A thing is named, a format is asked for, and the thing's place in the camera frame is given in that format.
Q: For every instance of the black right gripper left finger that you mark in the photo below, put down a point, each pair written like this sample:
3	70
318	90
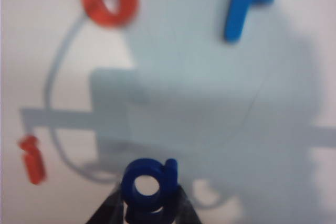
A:
110	208

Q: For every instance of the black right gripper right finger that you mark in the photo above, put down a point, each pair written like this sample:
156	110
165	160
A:
185	208

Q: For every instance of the blue letter g magnet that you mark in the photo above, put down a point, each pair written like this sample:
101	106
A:
139	171

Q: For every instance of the orange letter i magnet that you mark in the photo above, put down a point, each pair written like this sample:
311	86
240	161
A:
32	161

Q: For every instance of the light blue letter r magnet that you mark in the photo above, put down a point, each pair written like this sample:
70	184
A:
236	16

